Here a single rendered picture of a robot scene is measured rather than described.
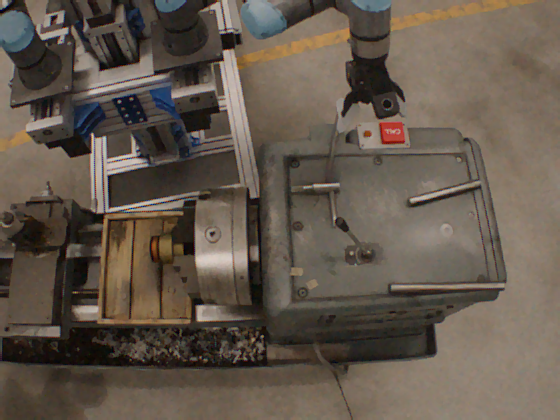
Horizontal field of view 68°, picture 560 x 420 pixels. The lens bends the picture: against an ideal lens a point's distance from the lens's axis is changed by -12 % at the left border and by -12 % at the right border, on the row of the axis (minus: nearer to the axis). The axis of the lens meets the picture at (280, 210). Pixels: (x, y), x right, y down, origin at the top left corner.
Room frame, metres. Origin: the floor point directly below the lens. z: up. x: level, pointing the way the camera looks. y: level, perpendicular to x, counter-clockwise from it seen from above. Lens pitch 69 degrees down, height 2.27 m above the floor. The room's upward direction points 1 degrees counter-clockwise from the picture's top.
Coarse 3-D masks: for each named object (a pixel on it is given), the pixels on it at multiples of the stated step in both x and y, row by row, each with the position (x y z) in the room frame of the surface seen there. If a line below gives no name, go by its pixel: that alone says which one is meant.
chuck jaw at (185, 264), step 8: (176, 256) 0.33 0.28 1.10; (184, 256) 0.33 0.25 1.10; (192, 256) 0.33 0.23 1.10; (176, 264) 0.31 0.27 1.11; (184, 264) 0.31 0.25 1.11; (192, 264) 0.31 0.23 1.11; (184, 272) 0.29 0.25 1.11; (192, 272) 0.29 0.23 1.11; (184, 280) 0.27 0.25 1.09; (192, 280) 0.26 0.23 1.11; (192, 288) 0.24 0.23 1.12; (192, 296) 0.23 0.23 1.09; (200, 296) 0.23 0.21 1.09
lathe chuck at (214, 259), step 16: (208, 192) 0.48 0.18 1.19; (224, 192) 0.47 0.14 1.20; (208, 208) 0.42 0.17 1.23; (224, 208) 0.41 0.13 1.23; (208, 224) 0.37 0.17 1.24; (224, 224) 0.37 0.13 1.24; (208, 240) 0.33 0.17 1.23; (224, 240) 0.33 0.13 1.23; (208, 256) 0.30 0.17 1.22; (224, 256) 0.30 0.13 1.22; (208, 272) 0.26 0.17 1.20; (224, 272) 0.26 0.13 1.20; (208, 288) 0.23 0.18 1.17; (224, 288) 0.23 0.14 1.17; (208, 304) 0.21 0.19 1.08; (224, 304) 0.21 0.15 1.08
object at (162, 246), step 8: (152, 240) 0.37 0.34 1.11; (160, 240) 0.37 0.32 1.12; (168, 240) 0.37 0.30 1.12; (152, 248) 0.35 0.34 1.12; (160, 248) 0.35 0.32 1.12; (168, 248) 0.35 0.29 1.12; (176, 248) 0.35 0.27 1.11; (184, 248) 0.37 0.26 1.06; (152, 256) 0.33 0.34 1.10; (160, 256) 0.33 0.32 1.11; (168, 256) 0.33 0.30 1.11
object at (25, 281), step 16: (32, 208) 0.54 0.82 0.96; (48, 208) 0.53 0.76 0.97; (64, 208) 0.54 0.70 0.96; (16, 256) 0.37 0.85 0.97; (48, 256) 0.37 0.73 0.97; (16, 272) 0.32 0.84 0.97; (32, 272) 0.32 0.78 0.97; (48, 272) 0.32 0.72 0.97; (16, 288) 0.27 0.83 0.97; (32, 288) 0.27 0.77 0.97; (48, 288) 0.27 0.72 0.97; (32, 304) 0.22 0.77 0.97; (48, 304) 0.22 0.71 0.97; (16, 320) 0.16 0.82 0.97; (32, 320) 0.17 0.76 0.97; (48, 320) 0.17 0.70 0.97
